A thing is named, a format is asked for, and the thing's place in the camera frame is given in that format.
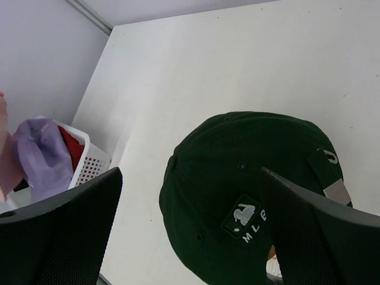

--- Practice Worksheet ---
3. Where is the left aluminium frame post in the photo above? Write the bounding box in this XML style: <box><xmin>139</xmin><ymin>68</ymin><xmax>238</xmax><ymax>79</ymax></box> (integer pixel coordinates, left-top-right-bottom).
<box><xmin>65</xmin><ymin>0</ymin><xmax>113</xmax><ymax>36</ymax></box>

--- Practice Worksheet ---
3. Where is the pink baseball cap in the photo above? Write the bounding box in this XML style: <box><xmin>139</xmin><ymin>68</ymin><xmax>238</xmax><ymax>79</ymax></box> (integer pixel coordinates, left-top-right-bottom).
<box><xmin>1</xmin><ymin>92</ymin><xmax>24</xmax><ymax>202</ymax></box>

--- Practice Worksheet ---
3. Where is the red baseball cap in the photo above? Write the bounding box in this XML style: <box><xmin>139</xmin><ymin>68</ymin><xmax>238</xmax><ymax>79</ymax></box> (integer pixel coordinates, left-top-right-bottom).
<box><xmin>58</xmin><ymin>126</ymin><xmax>84</xmax><ymax>171</ymax></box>

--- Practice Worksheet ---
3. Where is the wooden hat stand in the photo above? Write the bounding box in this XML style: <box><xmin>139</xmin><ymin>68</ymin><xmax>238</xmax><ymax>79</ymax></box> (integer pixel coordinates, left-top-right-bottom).
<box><xmin>267</xmin><ymin>246</ymin><xmax>277</xmax><ymax>261</ymax></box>

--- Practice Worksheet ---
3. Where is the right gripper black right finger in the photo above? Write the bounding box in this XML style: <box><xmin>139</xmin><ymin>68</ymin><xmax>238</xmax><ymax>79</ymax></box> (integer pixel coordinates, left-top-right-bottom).
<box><xmin>258</xmin><ymin>168</ymin><xmax>379</xmax><ymax>284</ymax></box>

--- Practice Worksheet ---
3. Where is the dark green baseball cap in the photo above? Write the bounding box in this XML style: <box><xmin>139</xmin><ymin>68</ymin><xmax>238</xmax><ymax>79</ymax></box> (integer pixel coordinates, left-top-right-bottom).
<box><xmin>159</xmin><ymin>112</ymin><xmax>344</xmax><ymax>284</ymax></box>

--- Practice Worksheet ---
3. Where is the white plastic basket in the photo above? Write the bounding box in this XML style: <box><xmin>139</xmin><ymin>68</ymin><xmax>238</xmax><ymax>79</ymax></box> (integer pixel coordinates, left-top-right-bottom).
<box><xmin>1</xmin><ymin>116</ymin><xmax>110</xmax><ymax>210</ymax></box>

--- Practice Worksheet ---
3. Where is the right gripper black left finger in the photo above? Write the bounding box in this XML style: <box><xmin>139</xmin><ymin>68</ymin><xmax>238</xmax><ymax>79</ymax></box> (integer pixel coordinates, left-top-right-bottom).
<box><xmin>1</xmin><ymin>167</ymin><xmax>122</xmax><ymax>285</ymax></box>

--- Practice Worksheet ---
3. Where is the lavender baseball cap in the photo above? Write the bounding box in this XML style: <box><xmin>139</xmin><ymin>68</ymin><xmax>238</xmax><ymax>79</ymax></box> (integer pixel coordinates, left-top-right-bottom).
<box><xmin>11</xmin><ymin>118</ymin><xmax>74</xmax><ymax>203</ymax></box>

